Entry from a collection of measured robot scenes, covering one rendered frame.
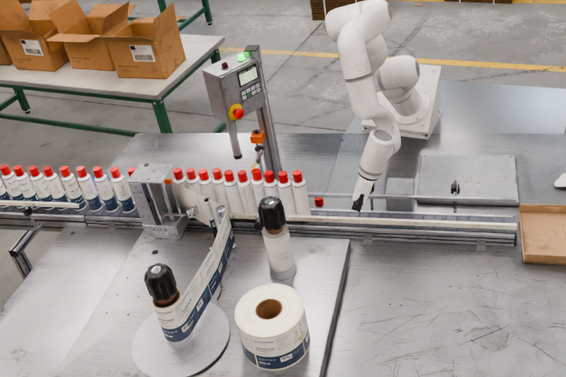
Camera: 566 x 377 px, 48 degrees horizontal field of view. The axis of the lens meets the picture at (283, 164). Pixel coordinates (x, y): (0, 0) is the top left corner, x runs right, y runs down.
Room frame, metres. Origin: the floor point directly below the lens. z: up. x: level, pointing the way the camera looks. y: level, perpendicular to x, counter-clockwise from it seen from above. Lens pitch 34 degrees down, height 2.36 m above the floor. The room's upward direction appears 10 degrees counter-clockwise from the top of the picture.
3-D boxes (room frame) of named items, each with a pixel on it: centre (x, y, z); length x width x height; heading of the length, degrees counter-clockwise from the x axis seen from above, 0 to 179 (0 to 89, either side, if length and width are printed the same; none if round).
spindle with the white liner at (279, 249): (1.56, 0.06, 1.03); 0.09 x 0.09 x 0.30
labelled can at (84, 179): (2.11, 0.78, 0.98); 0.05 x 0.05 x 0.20
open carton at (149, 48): (3.64, 0.68, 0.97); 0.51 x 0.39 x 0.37; 154
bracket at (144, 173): (1.89, 0.47, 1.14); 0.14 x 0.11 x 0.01; 70
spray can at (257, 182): (1.87, 0.10, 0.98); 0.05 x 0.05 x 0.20
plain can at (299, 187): (1.81, -0.04, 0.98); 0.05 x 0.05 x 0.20
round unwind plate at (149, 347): (1.34, 0.41, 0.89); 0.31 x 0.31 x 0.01
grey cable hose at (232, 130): (1.99, 0.16, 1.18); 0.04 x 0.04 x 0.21
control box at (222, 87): (1.96, 0.11, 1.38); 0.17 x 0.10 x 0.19; 125
